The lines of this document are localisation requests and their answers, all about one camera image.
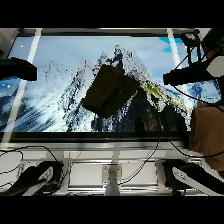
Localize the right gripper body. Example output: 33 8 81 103
162 63 203 87

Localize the black cable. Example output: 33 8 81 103
118 133 163 186
0 145 64 168
164 134 224 159

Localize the dark green garment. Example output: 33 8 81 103
81 63 141 120

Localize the brown garment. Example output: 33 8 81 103
188 105 224 175

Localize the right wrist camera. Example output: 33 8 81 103
179 30 203 65

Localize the silver frame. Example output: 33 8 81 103
0 141 224 197

